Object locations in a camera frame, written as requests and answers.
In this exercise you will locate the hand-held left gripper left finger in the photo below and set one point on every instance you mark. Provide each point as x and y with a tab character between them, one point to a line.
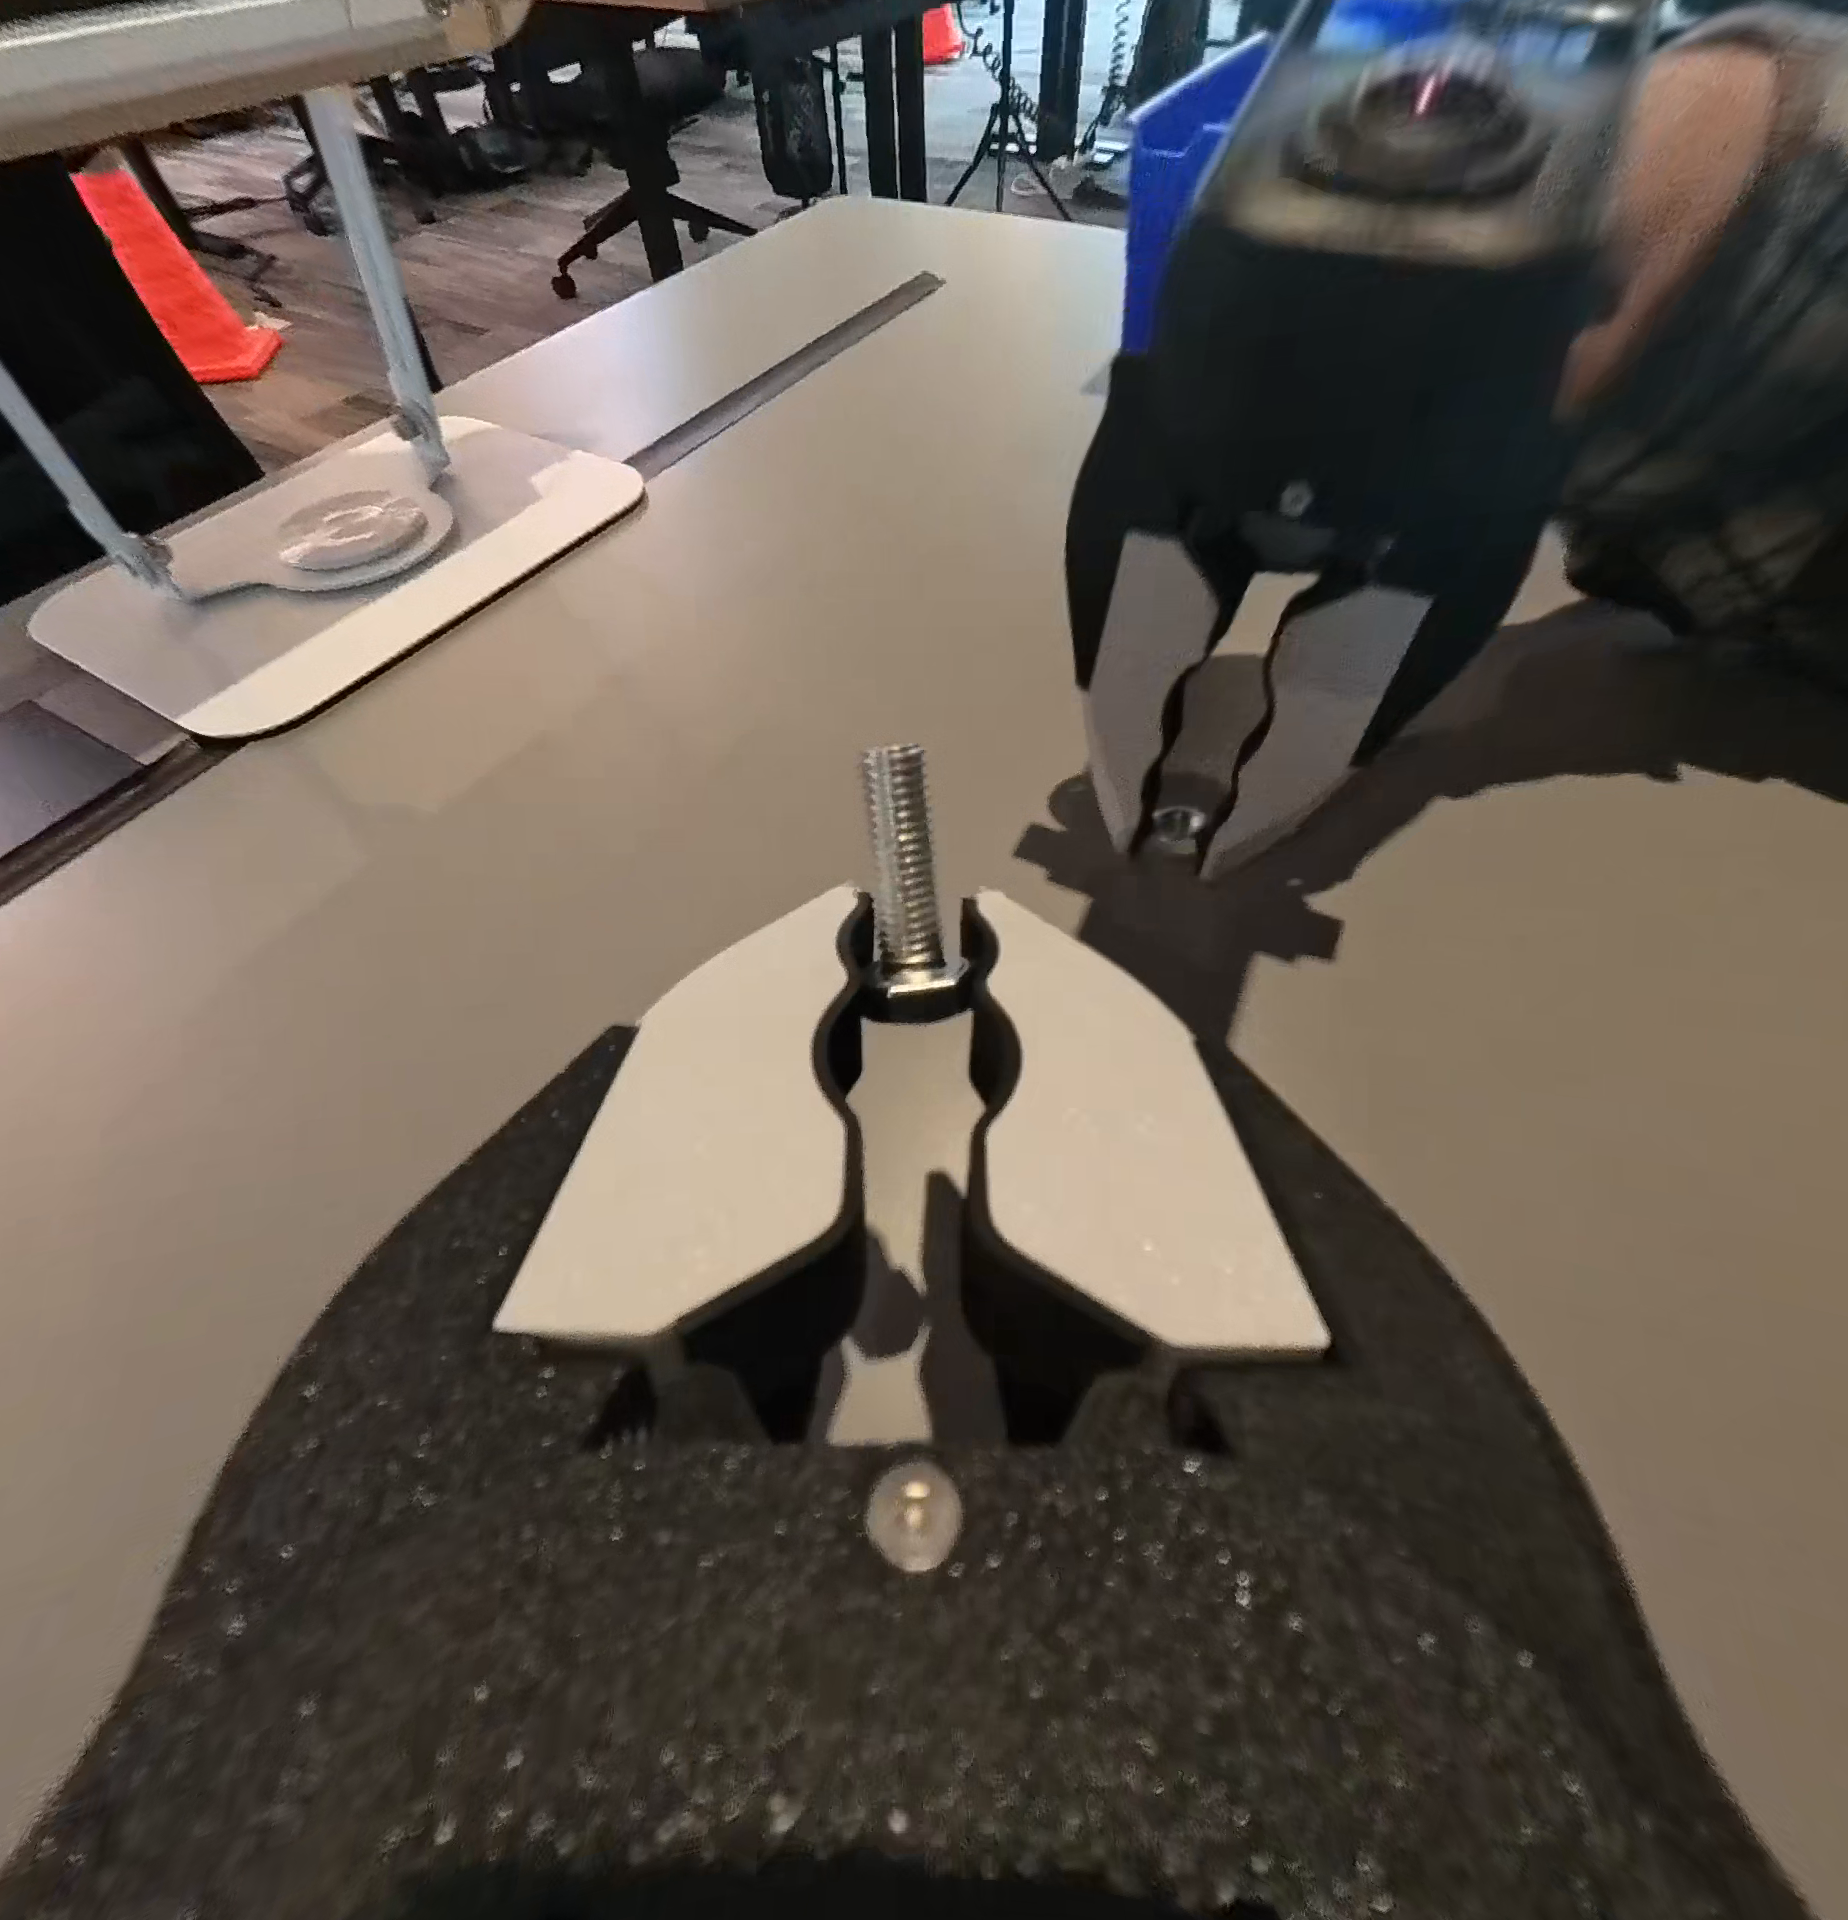
684	1187

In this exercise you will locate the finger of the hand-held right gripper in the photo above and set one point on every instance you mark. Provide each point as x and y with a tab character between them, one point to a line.
1345	676
1143	645

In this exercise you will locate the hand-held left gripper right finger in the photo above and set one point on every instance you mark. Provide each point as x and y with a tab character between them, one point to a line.
1150	1187

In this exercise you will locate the silver hex nut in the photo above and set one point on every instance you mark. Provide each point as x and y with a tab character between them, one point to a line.
1172	821

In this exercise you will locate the blue plastic bin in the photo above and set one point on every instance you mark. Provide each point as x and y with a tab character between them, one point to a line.
1165	227

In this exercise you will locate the silver hex bolt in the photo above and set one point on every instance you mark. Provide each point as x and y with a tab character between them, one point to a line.
901	854

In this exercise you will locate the person's right forearm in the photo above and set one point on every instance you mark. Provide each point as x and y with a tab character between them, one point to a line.
1765	451

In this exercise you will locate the person's right hand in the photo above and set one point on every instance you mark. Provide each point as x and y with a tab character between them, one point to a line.
1658	196

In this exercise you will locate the black tripod light stand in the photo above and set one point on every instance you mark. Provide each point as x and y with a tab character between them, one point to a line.
1007	121

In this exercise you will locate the orange traffic cone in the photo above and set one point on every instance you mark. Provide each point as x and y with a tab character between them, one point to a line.
938	35
174	287

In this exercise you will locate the white base board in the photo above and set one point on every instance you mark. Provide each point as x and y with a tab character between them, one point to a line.
339	645

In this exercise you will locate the black office chair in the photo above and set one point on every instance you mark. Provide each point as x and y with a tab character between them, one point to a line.
654	137

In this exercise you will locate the sign board on stand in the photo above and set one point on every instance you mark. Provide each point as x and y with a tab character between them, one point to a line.
188	61

